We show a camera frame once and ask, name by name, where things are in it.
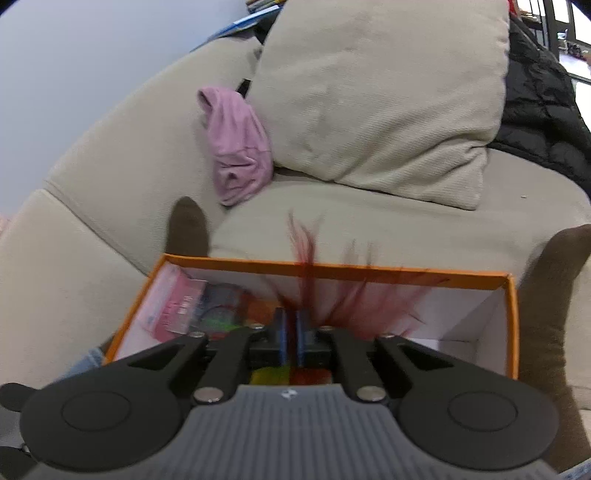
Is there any beige cushion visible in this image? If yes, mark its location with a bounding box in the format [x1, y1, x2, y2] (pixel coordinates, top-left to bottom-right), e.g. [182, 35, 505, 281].
[247, 0, 511, 210]

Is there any dark metal frame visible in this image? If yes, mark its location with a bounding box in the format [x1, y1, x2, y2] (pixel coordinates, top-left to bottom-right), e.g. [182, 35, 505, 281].
[542, 0, 578, 51]

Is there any red feather bundle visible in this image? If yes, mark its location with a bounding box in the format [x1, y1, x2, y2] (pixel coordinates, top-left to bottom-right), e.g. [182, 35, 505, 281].
[277, 210, 451, 340]

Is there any orange cardboard box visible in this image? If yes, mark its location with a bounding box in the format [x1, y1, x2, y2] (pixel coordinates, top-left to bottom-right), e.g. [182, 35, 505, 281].
[102, 253, 520, 381]

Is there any multicoloured puzzle cube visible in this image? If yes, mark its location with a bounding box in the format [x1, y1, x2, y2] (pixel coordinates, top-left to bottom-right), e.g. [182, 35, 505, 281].
[249, 367, 334, 386]

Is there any pink garment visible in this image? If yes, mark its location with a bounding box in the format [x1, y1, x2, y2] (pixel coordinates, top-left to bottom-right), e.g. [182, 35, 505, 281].
[198, 85, 274, 207]

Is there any black puffer jacket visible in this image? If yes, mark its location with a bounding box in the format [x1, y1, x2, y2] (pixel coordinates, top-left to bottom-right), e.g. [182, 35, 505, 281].
[487, 18, 591, 195]

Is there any clear plastic packet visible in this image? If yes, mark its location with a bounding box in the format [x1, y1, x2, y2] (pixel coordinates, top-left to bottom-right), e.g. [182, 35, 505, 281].
[196, 282, 278, 330]

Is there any blue book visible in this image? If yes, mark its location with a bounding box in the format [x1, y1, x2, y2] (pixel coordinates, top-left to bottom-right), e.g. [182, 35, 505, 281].
[191, 4, 282, 51]

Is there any beige fabric sofa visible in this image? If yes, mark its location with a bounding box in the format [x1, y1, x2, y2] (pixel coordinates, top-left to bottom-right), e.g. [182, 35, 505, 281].
[0, 34, 591, 411]

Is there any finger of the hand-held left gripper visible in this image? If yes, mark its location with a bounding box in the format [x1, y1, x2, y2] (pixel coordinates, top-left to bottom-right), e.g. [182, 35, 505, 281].
[0, 445, 33, 480]
[0, 383, 37, 412]

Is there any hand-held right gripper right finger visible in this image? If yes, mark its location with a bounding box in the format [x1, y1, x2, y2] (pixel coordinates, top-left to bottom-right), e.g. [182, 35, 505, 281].
[295, 309, 455, 404]

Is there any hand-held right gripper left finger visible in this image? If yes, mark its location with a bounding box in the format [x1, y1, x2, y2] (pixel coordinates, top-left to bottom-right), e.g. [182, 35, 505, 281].
[129, 307, 287, 407]

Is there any person's right foot brown sock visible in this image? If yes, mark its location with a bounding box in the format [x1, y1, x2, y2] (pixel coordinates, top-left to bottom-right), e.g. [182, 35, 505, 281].
[517, 224, 591, 474]

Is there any pink packet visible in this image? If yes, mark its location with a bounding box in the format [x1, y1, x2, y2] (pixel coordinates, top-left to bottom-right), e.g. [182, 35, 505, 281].
[141, 270, 208, 340]

